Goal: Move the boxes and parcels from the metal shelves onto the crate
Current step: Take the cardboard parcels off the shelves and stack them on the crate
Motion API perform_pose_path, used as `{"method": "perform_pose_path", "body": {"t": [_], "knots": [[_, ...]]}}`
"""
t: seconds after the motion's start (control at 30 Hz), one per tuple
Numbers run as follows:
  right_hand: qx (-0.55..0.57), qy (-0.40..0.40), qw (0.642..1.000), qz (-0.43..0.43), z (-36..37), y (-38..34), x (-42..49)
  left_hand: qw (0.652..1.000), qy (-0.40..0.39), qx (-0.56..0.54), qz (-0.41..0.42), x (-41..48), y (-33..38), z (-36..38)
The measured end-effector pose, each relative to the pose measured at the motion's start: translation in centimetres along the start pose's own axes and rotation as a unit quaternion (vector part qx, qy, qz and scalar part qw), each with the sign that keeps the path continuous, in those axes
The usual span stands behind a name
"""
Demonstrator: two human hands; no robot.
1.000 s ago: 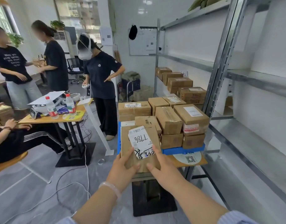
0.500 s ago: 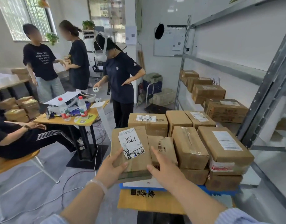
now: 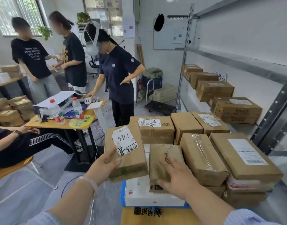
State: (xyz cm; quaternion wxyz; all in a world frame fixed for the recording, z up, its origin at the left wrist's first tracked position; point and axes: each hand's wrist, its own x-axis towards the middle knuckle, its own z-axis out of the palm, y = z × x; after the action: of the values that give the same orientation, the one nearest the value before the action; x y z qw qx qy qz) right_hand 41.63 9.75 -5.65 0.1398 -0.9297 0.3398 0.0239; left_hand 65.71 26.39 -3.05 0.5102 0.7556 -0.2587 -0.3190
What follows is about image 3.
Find person's left hand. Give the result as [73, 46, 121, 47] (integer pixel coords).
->
[86, 146, 122, 186]

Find person's right hand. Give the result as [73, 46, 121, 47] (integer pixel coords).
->
[157, 157, 201, 201]

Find brown parcel with handwritten label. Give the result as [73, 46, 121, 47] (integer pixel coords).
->
[104, 124, 149, 183]

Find small plain brown parcel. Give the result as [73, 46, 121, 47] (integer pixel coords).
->
[149, 144, 185, 194]

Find person's right forearm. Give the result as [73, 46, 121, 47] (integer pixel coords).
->
[188, 192, 243, 225]

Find person's left forearm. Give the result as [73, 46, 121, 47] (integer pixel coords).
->
[47, 179, 99, 225]

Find white flat carton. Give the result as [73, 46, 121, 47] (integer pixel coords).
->
[124, 176, 186, 207]

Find yellow box with black print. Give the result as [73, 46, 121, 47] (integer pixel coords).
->
[121, 207, 203, 225]

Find black floor mat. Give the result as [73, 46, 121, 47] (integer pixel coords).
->
[64, 145, 104, 173]

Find pile of brown cardboard boxes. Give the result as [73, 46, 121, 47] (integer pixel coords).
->
[129, 112, 284, 208]

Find round yellow green sticker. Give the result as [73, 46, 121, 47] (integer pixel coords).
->
[69, 114, 94, 129]

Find small white paper sheet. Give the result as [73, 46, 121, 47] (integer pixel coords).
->
[86, 101, 103, 110]

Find clear water bottle red cap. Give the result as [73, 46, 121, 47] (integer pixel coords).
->
[49, 99, 66, 125]
[72, 97, 85, 120]

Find white controller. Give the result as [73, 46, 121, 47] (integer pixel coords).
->
[84, 96, 100, 105]

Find wooden table with black legs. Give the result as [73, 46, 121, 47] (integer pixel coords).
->
[25, 99, 108, 164]

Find black platform trolley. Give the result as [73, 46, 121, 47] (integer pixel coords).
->
[144, 78, 177, 117]

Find white parcel with red print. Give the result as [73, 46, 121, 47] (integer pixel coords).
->
[226, 173, 276, 193]

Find beige plastic crate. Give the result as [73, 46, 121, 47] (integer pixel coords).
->
[152, 83, 177, 103]

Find large white paper sheet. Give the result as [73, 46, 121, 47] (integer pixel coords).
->
[34, 90, 76, 108]

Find blue plastic crate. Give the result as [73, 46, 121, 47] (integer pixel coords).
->
[142, 75, 163, 91]

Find green bag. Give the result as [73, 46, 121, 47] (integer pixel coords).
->
[143, 67, 164, 79]

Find brown cardboard box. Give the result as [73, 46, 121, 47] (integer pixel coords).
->
[181, 64, 203, 79]
[210, 97, 263, 125]
[196, 80, 235, 103]
[189, 72, 219, 90]

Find black office chair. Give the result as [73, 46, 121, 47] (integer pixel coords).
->
[89, 57, 100, 78]

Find orange wooden stool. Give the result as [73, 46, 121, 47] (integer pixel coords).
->
[0, 156, 58, 190]

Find brown cardboard tubes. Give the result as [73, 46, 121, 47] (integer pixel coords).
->
[137, 44, 146, 69]

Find stack of small cardboard boxes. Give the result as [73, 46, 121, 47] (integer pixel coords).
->
[0, 95, 36, 127]

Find white headset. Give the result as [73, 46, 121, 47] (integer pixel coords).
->
[83, 21, 102, 56]

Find wooden desk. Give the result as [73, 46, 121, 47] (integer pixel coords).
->
[0, 72, 31, 101]

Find cardboard box on desk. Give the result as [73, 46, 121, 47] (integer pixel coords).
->
[0, 65, 24, 79]

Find white standing air conditioner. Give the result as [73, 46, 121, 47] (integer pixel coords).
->
[76, 22, 88, 45]

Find whiteboard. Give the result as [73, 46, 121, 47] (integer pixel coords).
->
[153, 17, 190, 50]

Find green potted plant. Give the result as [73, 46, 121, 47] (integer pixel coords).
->
[76, 12, 91, 23]
[37, 26, 53, 41]

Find grey metal shelf rack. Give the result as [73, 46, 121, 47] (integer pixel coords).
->
[176, 0, 287, 163]

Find window with grille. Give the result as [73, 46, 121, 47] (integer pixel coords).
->
[0, 0, 45, 37]

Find clear bead bracelet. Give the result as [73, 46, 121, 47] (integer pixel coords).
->
[77, 176, 100, 197]

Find black floor cable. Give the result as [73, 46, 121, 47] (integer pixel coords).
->
[60, 174, 82, 200]

